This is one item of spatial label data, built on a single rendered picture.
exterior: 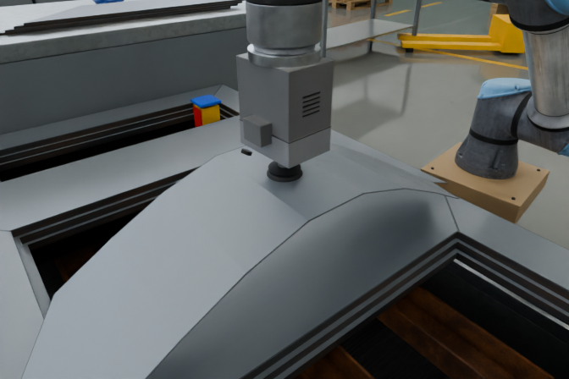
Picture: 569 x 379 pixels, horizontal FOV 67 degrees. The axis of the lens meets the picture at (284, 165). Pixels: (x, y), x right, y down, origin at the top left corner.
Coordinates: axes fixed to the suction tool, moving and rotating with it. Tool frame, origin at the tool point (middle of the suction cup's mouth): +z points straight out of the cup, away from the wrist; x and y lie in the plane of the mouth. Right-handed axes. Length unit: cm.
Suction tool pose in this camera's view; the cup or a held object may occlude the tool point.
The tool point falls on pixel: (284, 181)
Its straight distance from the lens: 51.8
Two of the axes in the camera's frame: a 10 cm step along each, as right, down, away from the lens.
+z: 0.0, 8.7, 4.9
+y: 6.7, 3.6, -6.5
